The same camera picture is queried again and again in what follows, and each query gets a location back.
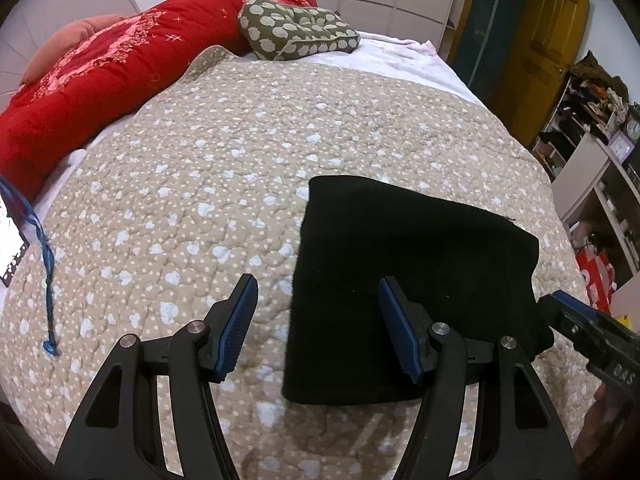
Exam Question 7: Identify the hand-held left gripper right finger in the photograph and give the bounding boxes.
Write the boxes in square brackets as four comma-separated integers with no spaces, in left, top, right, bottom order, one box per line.
[378,276,581,480]

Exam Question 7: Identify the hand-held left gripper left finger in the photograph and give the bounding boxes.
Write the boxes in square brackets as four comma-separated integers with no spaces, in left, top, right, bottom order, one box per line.
[54,273,260,480]

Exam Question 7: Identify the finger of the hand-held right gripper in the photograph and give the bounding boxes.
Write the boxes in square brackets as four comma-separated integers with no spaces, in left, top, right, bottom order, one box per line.
[537,291,640,361]

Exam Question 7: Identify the black pants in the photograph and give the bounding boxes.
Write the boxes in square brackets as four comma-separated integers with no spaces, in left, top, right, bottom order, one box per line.
[281,175,555,405]

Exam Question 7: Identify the person's right hand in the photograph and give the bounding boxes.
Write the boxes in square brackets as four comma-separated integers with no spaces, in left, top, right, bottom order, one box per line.
[575,385,640,480]

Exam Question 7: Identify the red box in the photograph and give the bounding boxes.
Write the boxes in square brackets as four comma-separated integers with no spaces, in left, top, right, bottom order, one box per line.
[575,250,617,311]

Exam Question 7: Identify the cluttered white shelf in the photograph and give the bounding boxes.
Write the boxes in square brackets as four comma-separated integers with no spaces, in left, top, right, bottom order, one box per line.
[530,50,640,311]

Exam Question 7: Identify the beige dotted quilt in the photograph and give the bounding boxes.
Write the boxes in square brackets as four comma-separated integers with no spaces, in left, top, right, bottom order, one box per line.
[0,45,601,480]

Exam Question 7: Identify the purple badge card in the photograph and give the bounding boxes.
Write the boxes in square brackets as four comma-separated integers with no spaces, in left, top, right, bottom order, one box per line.
[0,191,32,288]

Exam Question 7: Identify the yellow wooden door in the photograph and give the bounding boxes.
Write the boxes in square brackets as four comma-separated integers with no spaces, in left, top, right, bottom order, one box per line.
[510,0,591,146]

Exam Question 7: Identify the white bed sheet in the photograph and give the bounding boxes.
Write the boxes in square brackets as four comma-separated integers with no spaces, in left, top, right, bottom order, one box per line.
[30,30,483,211]

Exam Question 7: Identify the red floral comforter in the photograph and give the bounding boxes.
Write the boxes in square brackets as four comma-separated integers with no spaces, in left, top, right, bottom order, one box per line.
[0,0,318,201]

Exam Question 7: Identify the dark teal door panel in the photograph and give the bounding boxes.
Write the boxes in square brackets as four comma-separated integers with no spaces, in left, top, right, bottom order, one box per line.
[452,0,533,101]

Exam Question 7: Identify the green patterned pillow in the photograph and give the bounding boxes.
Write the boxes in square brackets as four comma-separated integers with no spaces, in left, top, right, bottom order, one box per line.
[238,0,361,61]

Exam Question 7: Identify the pink pillow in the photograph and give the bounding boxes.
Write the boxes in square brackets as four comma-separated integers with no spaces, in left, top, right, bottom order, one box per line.
[22,15,126,83]

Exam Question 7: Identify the round white headboard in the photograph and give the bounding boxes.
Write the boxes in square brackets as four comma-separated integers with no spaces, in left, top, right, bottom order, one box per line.
[0,0,141,106]

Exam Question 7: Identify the blue lanyard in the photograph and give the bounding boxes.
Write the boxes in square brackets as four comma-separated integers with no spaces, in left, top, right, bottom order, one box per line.
[0,175,61,358]

